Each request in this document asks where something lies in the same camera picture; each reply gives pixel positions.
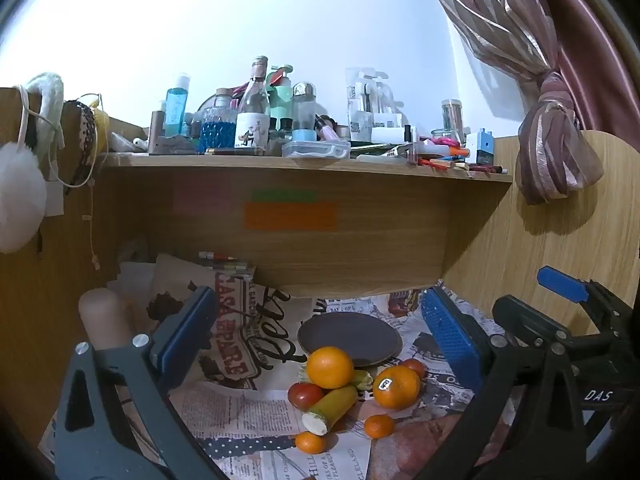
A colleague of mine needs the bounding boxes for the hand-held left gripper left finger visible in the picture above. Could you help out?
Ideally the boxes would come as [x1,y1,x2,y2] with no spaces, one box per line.
[54,285,228,480]

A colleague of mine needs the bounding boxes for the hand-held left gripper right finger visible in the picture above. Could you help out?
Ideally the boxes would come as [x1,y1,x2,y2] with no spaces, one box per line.
[415,286,591,480]

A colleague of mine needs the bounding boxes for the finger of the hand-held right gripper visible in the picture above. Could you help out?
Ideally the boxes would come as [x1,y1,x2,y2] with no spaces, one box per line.
[492,296,608,356]
[537,266,640,341]

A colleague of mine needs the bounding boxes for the large orange with sticker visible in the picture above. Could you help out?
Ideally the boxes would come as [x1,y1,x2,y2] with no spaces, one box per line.
[372,366,422,409]

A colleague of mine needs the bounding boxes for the dark brown plate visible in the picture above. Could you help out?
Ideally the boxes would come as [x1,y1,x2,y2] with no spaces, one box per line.
[297,311,403,368]

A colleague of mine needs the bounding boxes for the small mandarin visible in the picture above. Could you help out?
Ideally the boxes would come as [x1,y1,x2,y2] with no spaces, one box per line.
[363,414,396,440]
[295,431,327,455]

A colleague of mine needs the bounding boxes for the plain large orange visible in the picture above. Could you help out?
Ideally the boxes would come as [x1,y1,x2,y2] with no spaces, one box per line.
[306,346,355,390]

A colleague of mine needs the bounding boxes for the large red tomato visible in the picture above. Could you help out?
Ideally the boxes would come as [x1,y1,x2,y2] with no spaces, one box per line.
[287,382,326,411]

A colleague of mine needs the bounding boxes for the printed paper with red lettering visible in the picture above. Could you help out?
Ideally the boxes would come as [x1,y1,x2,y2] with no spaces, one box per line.
[145,252,321,391]

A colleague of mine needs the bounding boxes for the beige cylinder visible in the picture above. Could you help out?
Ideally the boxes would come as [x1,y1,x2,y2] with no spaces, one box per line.
[79,289,133,350]

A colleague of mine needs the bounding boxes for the newspaper sheets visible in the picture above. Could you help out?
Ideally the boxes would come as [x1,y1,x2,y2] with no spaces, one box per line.
[40,280,526,480]

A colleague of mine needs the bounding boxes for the wooden shelf unit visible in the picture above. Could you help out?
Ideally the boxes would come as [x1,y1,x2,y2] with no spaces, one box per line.
[0,86,640,451]

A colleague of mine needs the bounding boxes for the pink sticky note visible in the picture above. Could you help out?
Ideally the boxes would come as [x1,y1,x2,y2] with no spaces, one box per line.
[172,180,235,213]

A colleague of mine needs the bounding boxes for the orange sticky note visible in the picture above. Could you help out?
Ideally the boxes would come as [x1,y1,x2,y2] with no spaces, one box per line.
[243,202,337,232]

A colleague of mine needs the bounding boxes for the blue and white box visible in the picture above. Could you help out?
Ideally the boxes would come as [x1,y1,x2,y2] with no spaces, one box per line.
[465,129,495,166]

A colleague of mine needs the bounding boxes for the green sticky note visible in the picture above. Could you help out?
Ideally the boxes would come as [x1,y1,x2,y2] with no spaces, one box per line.
[251,189,318,204]

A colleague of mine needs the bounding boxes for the pile of pens and pencils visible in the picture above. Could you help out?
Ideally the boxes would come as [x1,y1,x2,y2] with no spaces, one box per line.
[350,140,506,177]

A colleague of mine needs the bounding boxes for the pink striped curtain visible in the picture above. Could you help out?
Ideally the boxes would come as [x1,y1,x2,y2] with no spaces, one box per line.
[417,0,640,206]

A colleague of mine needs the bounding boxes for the glass jar of sticks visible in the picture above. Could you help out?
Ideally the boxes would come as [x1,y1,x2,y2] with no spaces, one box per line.
[441,99,465,143]

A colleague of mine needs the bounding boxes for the glass bottle with blue beads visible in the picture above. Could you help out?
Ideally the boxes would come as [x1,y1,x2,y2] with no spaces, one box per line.
[200,89,238,153]

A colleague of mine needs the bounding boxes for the wine bottle with white label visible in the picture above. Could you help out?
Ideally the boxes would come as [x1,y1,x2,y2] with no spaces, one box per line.
[235,56,272,151]

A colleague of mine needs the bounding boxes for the clear plastic box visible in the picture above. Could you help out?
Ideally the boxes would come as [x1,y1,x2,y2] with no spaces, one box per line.
[281,139,352,160]

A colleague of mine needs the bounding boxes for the clear bottle with blue liquid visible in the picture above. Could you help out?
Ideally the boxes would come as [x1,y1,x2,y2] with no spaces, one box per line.
[165,74,192,137]

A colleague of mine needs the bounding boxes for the beaded headband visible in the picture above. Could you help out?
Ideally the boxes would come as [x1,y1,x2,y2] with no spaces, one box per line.
[62,100,108,188]

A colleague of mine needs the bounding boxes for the pink nail polish bottle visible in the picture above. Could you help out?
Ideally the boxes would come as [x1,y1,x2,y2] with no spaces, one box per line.
[315,115,341,142]

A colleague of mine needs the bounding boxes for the white blister packages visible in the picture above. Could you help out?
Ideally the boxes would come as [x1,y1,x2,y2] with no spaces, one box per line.
[345,66,403,143]

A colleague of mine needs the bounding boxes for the light blue drinking bottle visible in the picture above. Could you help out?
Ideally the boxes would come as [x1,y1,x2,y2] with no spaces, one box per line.
[291,81,318,143]

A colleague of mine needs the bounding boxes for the green pump bottle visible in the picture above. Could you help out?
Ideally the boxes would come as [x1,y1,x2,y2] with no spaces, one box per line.
[267,64,295,121]

